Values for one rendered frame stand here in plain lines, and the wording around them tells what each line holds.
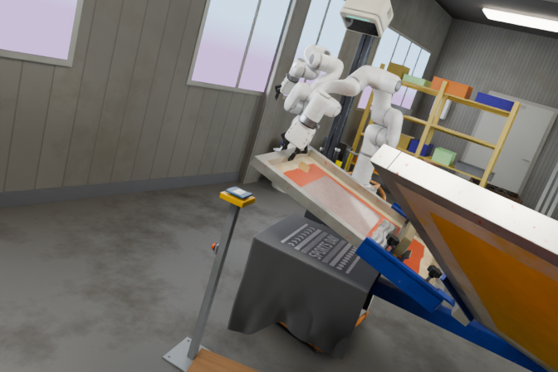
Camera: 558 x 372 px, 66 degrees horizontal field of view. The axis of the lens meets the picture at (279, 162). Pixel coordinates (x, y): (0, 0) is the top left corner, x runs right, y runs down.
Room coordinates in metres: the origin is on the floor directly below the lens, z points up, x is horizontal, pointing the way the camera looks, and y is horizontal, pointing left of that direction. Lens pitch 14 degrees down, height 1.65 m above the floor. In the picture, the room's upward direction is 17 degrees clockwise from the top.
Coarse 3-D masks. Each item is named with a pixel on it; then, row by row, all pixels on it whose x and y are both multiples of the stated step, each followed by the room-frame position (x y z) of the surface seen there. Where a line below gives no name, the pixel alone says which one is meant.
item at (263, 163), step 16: (256, 160) 1.52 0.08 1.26; (272, 160) 1.60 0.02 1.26; (320, 160) 2.00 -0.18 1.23; (272, 176) 1.49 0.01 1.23; (336, 176) 1.97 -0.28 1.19; (288, 192) 1.47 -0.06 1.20; (304, 192) 1.47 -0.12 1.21; (368, 192) 1.91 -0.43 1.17; (320, 208) 1.42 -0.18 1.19; (384, 208) 1.88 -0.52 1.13; (336, 224) 1.40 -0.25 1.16; (352, 240) 1.37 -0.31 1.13
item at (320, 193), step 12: (300, 180) 1.65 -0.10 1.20; (312, 180) 1.73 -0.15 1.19; (312, 192) 1.61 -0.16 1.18; (324, 192) 1.68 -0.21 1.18; (324, 204) 1.56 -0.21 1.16; (336, 204) 1.63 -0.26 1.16; (348, 216) 1.59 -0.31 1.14; (360, 228) 1.54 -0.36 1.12; (372, 228) 1.61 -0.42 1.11; (408, 264) 1.48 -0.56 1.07
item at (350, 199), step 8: (312, 168) 1.89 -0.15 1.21; (320, 168) 1.95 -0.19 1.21; (312, 176) 1.78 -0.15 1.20; (320, 176) 1.84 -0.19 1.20; (328, 176) 1.90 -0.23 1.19; (320, 184) 1.74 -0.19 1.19; (328, 184) 1.80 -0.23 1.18; (336, 184) 1.86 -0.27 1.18; (336, 192) 1.77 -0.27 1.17; (344, 192) 1.82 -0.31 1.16; (352, 192) 1.89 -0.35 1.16; (344, 200) 1.72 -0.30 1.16; (352, 200) 1.78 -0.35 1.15; (360, 200) 1.84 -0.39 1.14; (352, 208) 1.69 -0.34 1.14; (360, 208) 1.74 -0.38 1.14; (368, 208) 1.80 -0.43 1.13; (360, 216) 1.66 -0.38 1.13; (368, 216) 1.71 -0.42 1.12; (376, 216) 1.77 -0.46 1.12; (376, 224) 1.68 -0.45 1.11; (416, 240) 1.77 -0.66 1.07; (408, 248) 1.62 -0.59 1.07; (416, 248) 1.68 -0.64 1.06; (416, 256) 1.60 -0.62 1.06
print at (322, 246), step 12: (300, 228) 1.80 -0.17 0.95; (312, 228) 1.85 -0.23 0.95; (288, 240) 1.64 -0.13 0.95; (300, 240) 1.67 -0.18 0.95; (312, 240) 1.71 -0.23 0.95; (324, 240) 1.75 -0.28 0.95; (336, 240) 1.80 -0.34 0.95; (312, 252) 1.59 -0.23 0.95; (324, 252) 1.62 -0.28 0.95; (336, 252) 1.66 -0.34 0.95; (348, 252) 1.70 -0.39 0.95; (336, 264) 1.55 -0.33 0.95; (348, 264) 1.58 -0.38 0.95
